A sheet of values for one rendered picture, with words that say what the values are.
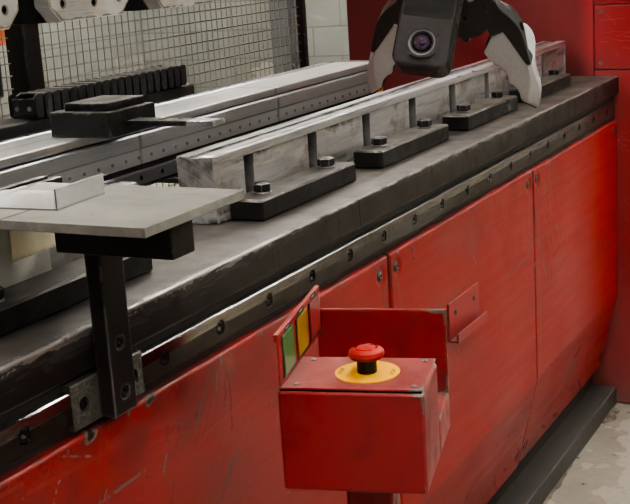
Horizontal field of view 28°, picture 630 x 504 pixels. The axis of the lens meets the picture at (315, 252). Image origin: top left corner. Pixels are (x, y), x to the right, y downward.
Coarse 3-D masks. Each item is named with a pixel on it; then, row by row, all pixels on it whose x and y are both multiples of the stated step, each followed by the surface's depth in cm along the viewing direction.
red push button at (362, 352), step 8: (360, 344) 138; (368, 344) 138; (352, 352) 137; (360, 352) 136; (368, 352) 136; (376, 352) 136; (360, 360) 136; (368, 360) 136; (376, 360) 136; (360, 368) 137; (368, 368) 137; (376, 368) 138
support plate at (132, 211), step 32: (128, 192) 132; (160, 192) 131; (192, 192) 130; (224, 192) 128; (0, 224) 122; (32, 224) 120; (64, 224) 118; (96, 224) 117; (128, 224) 116; (160, 224) 116
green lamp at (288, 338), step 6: (288, 330) 137; (288, 336) 137; (288, 342) 137; (294, 342) 140; (288, 348) 137; (294, 348) 140; (288, 354) 137; (294, 354) 140; (288, 360) 137; (294, 360) 140; (288, 366) 137; (288, 372) 137
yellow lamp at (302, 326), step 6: (306, 312) 145; (300, 318) 142; (306, 318) 145; (300, 324) 142; (306, 324) 145; (300, 330) 142; (306, 330) 145; (300, 336) 142; (306, 336) 145; (300, 342) 142; (306, 342) 145; (300, 348) 142; (300, 354) 142
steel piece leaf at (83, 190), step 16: (96, 176) 130; (16, 192) 135; (32, 192) 134; (48, 192) 134; (64, 192) 125; (80, 192) 128; (96, 192) 130; (0, 208) 127; (16, 208) 127; (32, 208) 126; (48, 208) 125
